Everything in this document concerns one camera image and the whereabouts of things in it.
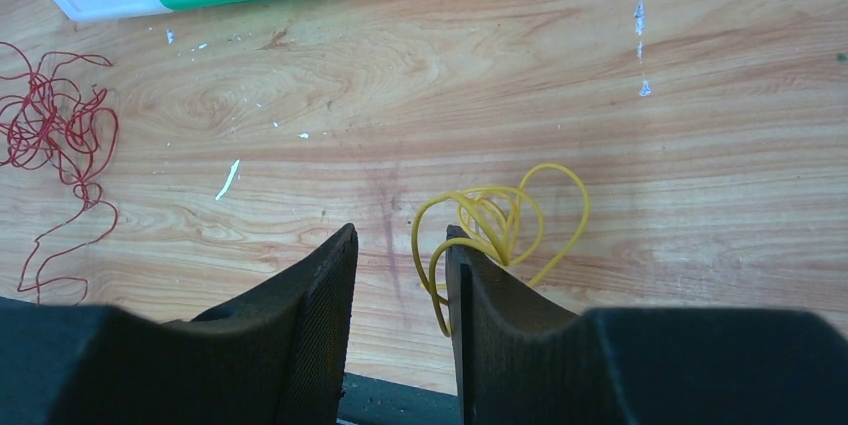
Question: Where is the coloured cable pile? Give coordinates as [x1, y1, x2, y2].
[0, 41, 122, 304]

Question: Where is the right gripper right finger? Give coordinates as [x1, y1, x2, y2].
[446, 245, 847, 424]

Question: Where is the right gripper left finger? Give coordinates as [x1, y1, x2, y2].
[1, 224, 358, 424]

